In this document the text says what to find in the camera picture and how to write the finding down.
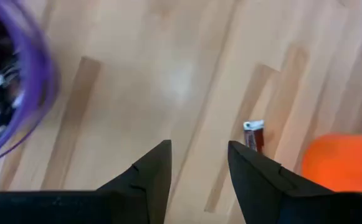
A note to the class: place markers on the purple pumpkin face bucket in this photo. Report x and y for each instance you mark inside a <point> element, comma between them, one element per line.
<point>35,77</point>

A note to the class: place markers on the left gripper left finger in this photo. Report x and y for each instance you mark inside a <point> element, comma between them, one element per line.
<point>143,193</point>

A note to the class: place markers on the orange pumpkin face bucket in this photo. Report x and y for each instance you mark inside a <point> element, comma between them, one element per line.
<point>339,161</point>

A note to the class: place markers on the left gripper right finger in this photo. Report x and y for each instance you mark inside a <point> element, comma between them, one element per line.
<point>261,193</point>

